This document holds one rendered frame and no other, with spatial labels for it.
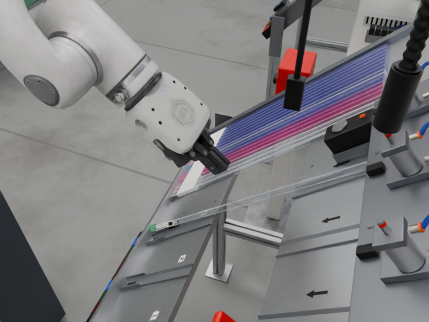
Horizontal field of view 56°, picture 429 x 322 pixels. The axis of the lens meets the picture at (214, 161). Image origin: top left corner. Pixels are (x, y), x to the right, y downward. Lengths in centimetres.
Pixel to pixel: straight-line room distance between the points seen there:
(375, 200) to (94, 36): 38
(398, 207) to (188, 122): 31
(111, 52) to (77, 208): 147
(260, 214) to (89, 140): 103
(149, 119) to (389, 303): 37
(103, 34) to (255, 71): 229
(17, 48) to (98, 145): 177
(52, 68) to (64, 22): 8
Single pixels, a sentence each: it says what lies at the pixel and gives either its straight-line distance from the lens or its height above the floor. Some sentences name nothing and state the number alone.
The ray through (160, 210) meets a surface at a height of 73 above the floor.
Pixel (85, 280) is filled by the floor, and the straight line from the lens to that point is 174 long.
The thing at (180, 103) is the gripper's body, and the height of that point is 109.
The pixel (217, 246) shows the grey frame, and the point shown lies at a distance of 153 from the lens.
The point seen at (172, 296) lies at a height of 84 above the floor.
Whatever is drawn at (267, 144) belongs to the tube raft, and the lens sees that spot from 80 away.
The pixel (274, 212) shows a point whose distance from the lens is 180.
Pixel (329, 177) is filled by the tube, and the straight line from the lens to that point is 60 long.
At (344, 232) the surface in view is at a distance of 52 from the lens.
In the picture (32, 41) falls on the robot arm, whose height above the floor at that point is 122.
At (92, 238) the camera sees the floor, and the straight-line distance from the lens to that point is 185.
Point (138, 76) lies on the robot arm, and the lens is 56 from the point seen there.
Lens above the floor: 143
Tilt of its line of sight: 43 degrees down
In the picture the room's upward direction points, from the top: straight up
